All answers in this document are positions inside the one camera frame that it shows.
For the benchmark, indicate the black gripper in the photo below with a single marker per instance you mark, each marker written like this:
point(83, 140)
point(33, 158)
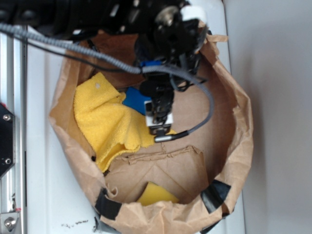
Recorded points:
point(162, 80)

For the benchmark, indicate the blue rectangular block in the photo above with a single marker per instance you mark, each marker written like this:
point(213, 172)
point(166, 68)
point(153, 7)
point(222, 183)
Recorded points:
point(135, 100)

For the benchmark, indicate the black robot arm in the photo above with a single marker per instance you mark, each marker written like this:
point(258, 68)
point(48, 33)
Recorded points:
point(169, 33)

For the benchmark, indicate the yellow cloth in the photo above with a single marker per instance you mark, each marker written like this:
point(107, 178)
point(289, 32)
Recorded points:
point(109, 126)

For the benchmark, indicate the brown paper bag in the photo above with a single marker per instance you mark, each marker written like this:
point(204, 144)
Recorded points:
point(206, 170)

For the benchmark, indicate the yellow sponge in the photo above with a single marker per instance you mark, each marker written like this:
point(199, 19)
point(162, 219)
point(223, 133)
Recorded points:
point(154, 193)

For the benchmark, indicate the white plastic bin lid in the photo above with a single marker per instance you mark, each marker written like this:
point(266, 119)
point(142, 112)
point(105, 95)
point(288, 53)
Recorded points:
point(55, 202)

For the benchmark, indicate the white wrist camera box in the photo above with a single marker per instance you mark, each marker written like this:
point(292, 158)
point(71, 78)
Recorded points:
point(158, 123)

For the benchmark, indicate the aluminium frame rail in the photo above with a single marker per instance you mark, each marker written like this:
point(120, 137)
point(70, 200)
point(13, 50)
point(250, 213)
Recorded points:
point(13, 71)

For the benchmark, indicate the black mounting bracket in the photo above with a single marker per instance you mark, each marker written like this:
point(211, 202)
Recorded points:
point(6, 140)

